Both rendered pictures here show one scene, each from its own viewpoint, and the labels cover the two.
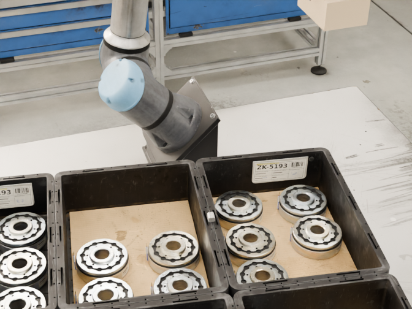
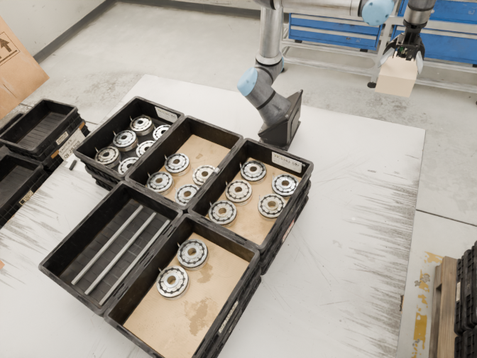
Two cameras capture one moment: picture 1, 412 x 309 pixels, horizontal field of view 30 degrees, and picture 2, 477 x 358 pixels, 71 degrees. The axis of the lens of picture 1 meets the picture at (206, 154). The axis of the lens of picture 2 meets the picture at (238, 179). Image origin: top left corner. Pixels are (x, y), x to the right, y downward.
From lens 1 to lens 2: 95 cm
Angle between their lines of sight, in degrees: 38
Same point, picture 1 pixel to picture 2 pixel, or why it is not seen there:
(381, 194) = (363, 201)
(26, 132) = (296, 79)
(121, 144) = not seen: hidden behind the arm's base
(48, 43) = (320, 38)
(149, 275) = (189, 181)
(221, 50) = (430, 69)
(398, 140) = (412, 175)
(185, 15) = not seen: hidden behind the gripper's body
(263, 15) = (455, 57)
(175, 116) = (269, 108)
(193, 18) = not seen: hidden behind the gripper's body
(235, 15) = (435, 52)
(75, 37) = (334, 39)
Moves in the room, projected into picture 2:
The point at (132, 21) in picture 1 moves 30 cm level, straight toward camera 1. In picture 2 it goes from (265, 48) to (221, 87)
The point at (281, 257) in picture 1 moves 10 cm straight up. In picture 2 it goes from (248, 207) to (246, 191)
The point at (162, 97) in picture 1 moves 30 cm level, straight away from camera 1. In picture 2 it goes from (263, 96) to (301, 61)
